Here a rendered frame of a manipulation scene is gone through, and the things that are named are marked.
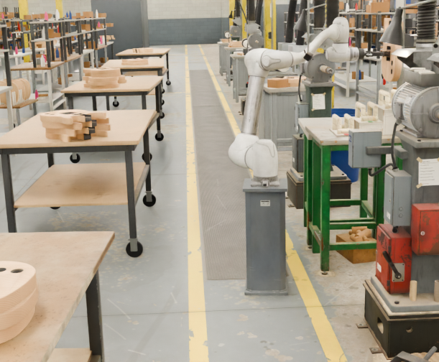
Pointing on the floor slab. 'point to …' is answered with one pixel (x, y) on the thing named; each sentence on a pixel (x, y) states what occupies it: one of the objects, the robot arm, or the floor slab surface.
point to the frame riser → (409, 329)
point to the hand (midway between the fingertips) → (387, 53)
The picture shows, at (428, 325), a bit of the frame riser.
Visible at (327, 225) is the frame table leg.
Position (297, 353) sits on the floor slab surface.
